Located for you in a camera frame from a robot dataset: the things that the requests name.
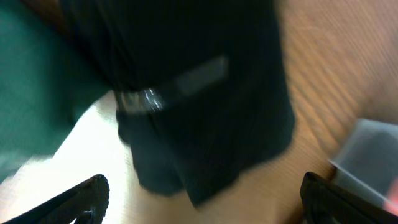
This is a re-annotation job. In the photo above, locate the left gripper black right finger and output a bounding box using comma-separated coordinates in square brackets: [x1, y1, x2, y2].
[300, 172, 397, 224]

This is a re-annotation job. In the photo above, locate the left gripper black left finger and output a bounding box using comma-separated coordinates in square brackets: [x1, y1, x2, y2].
[4, 174, 109, 224]

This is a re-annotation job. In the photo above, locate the dark green garment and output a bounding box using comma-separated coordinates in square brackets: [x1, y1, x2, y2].
[1, 0, 109, 180]

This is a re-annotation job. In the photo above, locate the black garment with tape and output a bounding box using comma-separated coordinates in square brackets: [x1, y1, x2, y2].
[59, 0, 295, 207]

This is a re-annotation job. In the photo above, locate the pink garment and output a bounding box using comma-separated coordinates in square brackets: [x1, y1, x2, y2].
[1, 91, 142, 224]

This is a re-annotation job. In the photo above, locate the clear plastic storage bin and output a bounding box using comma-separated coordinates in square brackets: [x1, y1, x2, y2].
[330, 119, 397, 215]

